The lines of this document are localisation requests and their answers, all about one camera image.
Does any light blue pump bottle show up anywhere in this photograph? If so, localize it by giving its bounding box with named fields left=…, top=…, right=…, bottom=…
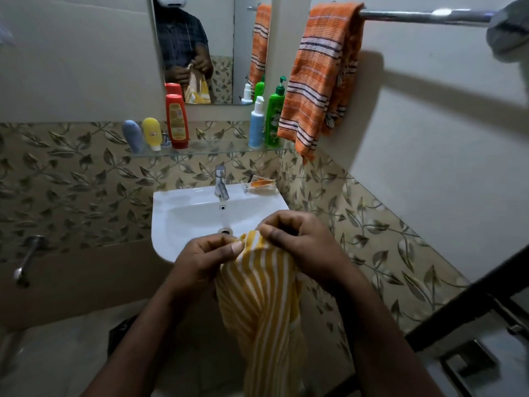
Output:
left=248, top=96, right=265, bottom=149

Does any clear plastic soap dish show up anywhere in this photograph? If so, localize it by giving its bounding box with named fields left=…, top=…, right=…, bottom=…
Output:
left=243, top=175, right=277, bottom=193

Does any person's right hand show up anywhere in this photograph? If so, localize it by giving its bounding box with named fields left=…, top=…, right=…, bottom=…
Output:
left=257, top=210, right=361, bottom=297

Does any chrome sink faucet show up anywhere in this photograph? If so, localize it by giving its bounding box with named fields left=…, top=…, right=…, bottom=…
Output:
left=214, top=165, right=231, bottom=202

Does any dark plastic object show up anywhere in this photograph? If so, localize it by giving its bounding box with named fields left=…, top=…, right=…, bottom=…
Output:
left=107, top=313, right=140, bottom=357

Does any red bottle yellow label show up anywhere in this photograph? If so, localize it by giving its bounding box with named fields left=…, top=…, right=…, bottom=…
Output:
left=165, top=93, right=190, bottom=150

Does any blue grey tube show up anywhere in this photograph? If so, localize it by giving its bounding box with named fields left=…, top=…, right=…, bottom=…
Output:
left=122, top=120, right=145, bottom=154

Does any grey cloth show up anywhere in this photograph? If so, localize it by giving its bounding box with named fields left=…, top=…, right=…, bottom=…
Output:
left=486, top=0, right=529, bottom=65

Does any chrome wall tap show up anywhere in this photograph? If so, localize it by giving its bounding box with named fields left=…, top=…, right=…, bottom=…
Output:
left=12, top=234, right=50, bottom=290

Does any orange striped towel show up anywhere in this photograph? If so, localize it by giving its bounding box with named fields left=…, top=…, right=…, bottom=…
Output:
left=276, top=1, right=365, bottom=164

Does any yellow white striped towel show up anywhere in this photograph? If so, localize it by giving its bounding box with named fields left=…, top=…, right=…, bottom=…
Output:
left=214, top=230, right=309, bottom=397

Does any glass wall shelf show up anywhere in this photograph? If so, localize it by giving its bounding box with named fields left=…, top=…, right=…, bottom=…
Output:
left=130, top=138, right=291, bottom=158

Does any dark door frame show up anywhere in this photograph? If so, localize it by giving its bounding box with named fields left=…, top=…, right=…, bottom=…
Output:
left=404, top=244, right=529, bottom=397

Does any chrome towel bar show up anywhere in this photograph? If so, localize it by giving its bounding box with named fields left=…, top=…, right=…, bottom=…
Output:
left=359, top=7, right=497, bottom=28

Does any green pump bottle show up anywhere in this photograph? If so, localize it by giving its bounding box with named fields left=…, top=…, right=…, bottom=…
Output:
left=265, top=75, right=287, bottom=147

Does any wall mirror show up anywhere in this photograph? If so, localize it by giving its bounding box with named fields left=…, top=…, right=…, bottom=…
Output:
left=148, top=0, right=274, bottom=106

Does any person's right forearm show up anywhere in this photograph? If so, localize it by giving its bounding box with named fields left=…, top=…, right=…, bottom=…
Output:
left=331, top=269, right=446, bottom=397

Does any person's left hand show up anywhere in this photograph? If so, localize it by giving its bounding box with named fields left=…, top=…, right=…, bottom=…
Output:
left=167, top=234, right=245, bottom=305

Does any yellow tube white cap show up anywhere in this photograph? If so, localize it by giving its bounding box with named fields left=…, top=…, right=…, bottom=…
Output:
left=142, top=117, right=163, bottom=152

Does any white ceramic sink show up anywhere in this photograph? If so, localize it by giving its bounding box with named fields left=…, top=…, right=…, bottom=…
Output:
left=151, top=184, right=290, bottom=263

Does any person's left forearm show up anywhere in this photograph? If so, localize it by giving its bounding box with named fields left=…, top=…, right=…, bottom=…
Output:
left=81, top=281, right=198, bottom=397

